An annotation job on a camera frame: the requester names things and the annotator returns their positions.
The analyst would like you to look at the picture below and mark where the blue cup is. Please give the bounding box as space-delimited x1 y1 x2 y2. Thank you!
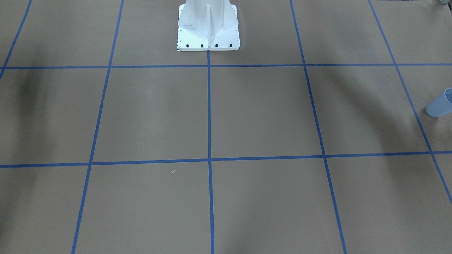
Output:
425 88 452 117

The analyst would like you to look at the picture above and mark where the brown paper table cover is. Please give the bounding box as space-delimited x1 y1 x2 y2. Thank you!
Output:
1 0 451 254

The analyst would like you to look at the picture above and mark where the white pedestal column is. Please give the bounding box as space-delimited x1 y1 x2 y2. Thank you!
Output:
177 0 240 51

